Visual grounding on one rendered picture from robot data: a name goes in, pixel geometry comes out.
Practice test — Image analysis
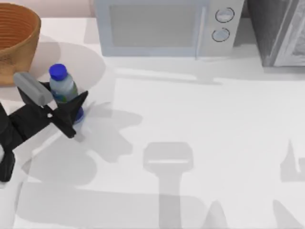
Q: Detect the clear bottle with blue cap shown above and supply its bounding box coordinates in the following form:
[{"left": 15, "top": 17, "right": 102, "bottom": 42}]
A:
[{"left": 48, "top": 63, "right": 85, "bottom": 125}]

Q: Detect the orange-brown woven basket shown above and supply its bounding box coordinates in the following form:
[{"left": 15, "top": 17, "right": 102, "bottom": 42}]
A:
[{"left": 0, "top": 2, "right": 42, "bottom": 87}]

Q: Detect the pale blue microwave door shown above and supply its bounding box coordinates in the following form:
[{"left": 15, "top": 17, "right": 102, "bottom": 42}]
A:
[{"left": 94, "top": 0, "right": 206, "bottom": 57}]

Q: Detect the pale microwave oven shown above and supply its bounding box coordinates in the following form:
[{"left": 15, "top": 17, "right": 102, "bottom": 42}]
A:
[{"left": 91, "top": 0, "right": 246, "bottom": 61}]

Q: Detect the round microwave knob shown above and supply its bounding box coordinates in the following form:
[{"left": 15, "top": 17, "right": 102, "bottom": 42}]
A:
[
  {"left": 211, "top": 27, "right": 231, "bottom": 43},
  {"left": 215, "top": 7, "right": 235, "bottom": 23}
]

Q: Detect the grey cabinet with dark inside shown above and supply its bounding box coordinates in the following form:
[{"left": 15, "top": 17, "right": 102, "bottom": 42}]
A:
[{"left": 247, "top": 0, "right": 305, "bottom": 68}]

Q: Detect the light grey cabinet door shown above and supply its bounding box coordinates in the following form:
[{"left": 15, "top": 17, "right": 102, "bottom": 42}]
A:
[{"left": 273, "top": 0, "right": 305, "bottom": 67}]

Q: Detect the pale microwave door handle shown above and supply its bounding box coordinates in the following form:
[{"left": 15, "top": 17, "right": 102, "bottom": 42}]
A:
[{"left": 195, "top": 6, "right": 207, "bottom": 60}]

